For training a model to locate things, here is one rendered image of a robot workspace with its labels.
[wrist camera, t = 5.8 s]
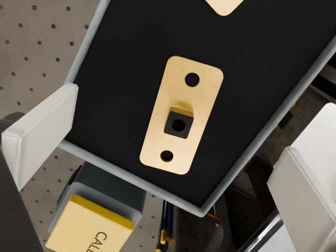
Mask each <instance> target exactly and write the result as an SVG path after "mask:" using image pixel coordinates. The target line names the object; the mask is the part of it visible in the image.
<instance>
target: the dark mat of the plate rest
mask: <svg viewBox="0 0 336 252"><path fill-rule="evenodd" d="M335 35H336V0H243V1H242V2H241V3H240V4H239V5H238V6H237V7H236V8H235V9H234V10H233V11H232V12H231V13H230V14H228V15H219V14H218V13H216V11H215V10H214V9H213V8H212V7H211V6H210V5H209V4H208V3H207V2H206V0H111V1H110V3H109V5H108V8H107V10H106V12H105V14H104V16H103V19H102V21H101V23H100V25H99V28H98V30H97V32H96V34H95V36H94V39H93V41H92V43H91V45H90V47H89V50H88V52H87V54H86V56H85V58H84V61H83V63H82V65H81V67H80V69H79V72H78V74H77V76H76V78H75V80H74V84H76V85H77V87H79V88H78V93H77V99H76V105H75V110H74V116H73V122H72V127H71V130H70V131H69V132H68V133H67V135H66V136H65V137H64V138H63V139H64V140H66V141H68V142H70V143H72V144H74V145H76V146H78V147H80V148H82V149H84V150H86V151H88V152H90V153H92V154H94V155H96V156H98V157H100V158H102V159H104V160H106V161H108V162H110V163H112V164H114V165H116V166H118V167H120V168H122V169H124V170H126V171H128V172H130V173H132V174H134V175H136V176H138V177H140V178H142V179H144V180H146V181H148V182H150V183H152V184H154V185H156V186H158V187H160V188H161V189H163V190H165V191H167V192H169V193H171V194H173V195H175V196H177V197H179V198H181V199H183V200H185V201H187V202H189V203H191V204H193V205H195V206H197V207H199V208H201V207H202V205H203V204H204V203H205V201H206V200H207V199H208V198H209V196H210V195H211V194H212V192H213V191H214V190H215V189H216V187H217V186H218V185H219V183H220V182H221V181H222V180H223V178H224V177H225V176H226V174H227V173H228V172H229V171H230V169H231V168H232V167H233V166H234V164H235V163H236V162H237V160H238V159H239V158H240V157H241V155H242V154H243V153H244V151H245V150H246V149H247V148H248V146H249V145H250V144H251V142H252V141H253V140H254V139H255V137H256V136H257V135H258V133H259V132H260V131H261V130H262V128H263V127H264V126H265V125H266V123H267V122H268V121H269V119H270V118H271V117H272V116H273V114H274V113H275V112H276V110H277V109H278V108H279V107H280V105H281V104H282V103H283V101H284V100H285V99H286V98H287V96H288V95H289V94H290V93H291V91H292V90H293V89H294V87H295V86H296V85H297V84H298V82H299V81H300V80H301V78H302V77H303V76H304V75H305V73H306V72H307V71H308V69H309V68H310V67H311V66H312V64H313V63H314V62H315V60H316V59H317V58H318V57H319V55H320V54H321V53H322V52H323V50H324V49H325V48H326V46H327V45H328V44H329V43H330V41H331V40H332V39H333V37H334V36H335ZM172 56H180V57H184V58H187V59H190V60H193V61H197V62H200V63H203V64H207V65H210V66H213V67H216V68H219V69H220V70H221V71H222V73H223V80H222V83H221V85H220V88H219V91H218V93H217V96H216V99H215V101H214V104H213V107H212V109H211V112H210V115H209V117H208V120H207V122H206V125H205V128H204V130H203V133H202V136H201V138H200V141H199V144H198V146H197V149H196V152H195V154H194V157H193V160H192V162H191V165H190V168H189V170H188V172H187V173H185V174H178V173H174V172H170V171H167V170H163V169H160V168H156V167H152V166H149V165H145V164H143V163H142V162H141V160H140V155H141V151H142V148H143V144H144V141H145V137H146V134H147V130H148V127H149V124H150V120H151V117H152V113H153V110H154V106H155V103H156V99H157V96H158V93H159V89H160V86H161V82H162V79H163V75H164V72H165V69H166V65H167V62H168V60H169V58H170V57H172Z"/></svg>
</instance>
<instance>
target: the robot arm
mask: <svg viewBox="0 0 336 252"><path fill-rule="evenodd" d="M78 90H79V87H78V86H77V84H74V83H70V82H68V83H66V84H65V85H63V86H62V87H61V88H59V89H58V90H57V91H56V92H54V93H53V94H52V95H50V96H49V97H48V98H46V99H45V100H44V101H42V102H41V103H40V104H39V105H37V106H36V107H35V108H33V109H32V110H31V111H29V112H28V113H23V112H19V111H17V112H14V113H10V114H8V115H7V116H5V117H4V118H2V119H1V120H0V252H44V250H43V247H42V245H41V243H40V240H39V238H38V236H37V233H36V231H35V228H34V226H33V224H32V221H31V219H30V216H29V214H28V212H27V209H26V207H25V205H24V202H23V200H22V197H21V195H20V193H19V192H20V190H21V189H22V188H23V187H24V186H25V184H26V183H27V182H28V181H29V180H30V178H31V177H32V176H33V175H34V173H35V172H36V171H37V170H38V169H39V167H40V166H41V165H42V164H43V163H44V161H45V160H46V159H47V158H48V157H49V155H50V154H51V153H52V152H53V150H54V149H55V148H56V147H57V146H58V144H59V143H60V142H61V141H62V140H63V138H64V137H65V136H66V135H67V134H68V132H69V131H70V130H71V129H72V124H73V118H74V113H75V107H76V101H77V96H78ZM266 184H267V186H268V188H269V190H270V193H271V195H272V197H273V200H274V202H275V204H276V207H277V209H278V211H279V213H280V216H281V218H282V220H283V223H284V225H285V227H286V230H287V232H288V234H289V237H290V239H291V241H292V243H293V246H294V248H295V250H296V252H336V202H335V201H333V199H332V198H331V196H330V195H329V194H328V192H327V191H326V190H325V188H324V187H323V185H322V184H321V183H320V181H319V180H318V178H317V177H316V176H315V174H314V173H313V171H312V170H311V169H310V167H309V166H308V165H307V163H306V162H305V160H304V159H303V158H302V156H301V155H300V153H299V152H298V151H297V149H296V148H294V147H290V146H286V147H285V148H284V150H283V152H282V154H281V156H280V158H279V160H278V162H277V164H276V166H275V167H274V169H273V171H272V173H271V175H270V177H269V179H268V181H267V183H266Z"/></svg>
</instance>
